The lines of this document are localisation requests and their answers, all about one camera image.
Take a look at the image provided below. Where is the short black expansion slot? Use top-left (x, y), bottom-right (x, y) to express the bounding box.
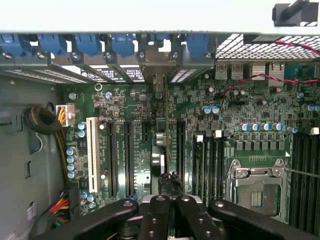
top-left (142, 121), bottom-right (151, 144)

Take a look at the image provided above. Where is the black sleeved cable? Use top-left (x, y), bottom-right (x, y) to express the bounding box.
top-left (23, 106), bottom-right (63, 137)

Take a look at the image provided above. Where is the green motherboard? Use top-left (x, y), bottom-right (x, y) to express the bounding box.
top-left (63, 62), bottom-right (320, 240)

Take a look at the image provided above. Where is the white expansion slot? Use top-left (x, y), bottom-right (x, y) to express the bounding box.
top-left (86, 116), bottom-right (100, 194)

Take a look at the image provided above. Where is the coloured power wire bundle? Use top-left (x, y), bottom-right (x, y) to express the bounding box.
top-left (48, 189), bottom-right (74, 226)

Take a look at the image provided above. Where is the blue slot retention clip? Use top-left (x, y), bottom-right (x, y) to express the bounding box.
top-left (0, 33), bottom-right (27, 57)
top-left (186, 33), bottom-right (210, 57)
top-left (74, 33), bottom-right (103, 57)
top-left (111, 33), bottom-right (138, 58)
top-left (37, 33), bottom-right (68, 56)

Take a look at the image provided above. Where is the black RAM slot row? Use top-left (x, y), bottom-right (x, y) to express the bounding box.
top-left (291, 119), bottom-right (320, 233)

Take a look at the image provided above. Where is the red black twisted wire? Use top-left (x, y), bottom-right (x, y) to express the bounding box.
top-left (214, 39), bottom-right (320, 98)

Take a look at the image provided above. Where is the metal CPU socket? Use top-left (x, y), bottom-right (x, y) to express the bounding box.
top-left (224, 158), bottom-right (292, 226)

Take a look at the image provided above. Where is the dark grey PC case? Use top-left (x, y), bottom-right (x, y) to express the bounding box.
top-left (0, 29), bottom-right (320, 240)

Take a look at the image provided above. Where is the white power connector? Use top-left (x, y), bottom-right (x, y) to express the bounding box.
top-left (55, 103), bottom-right (76, 128)

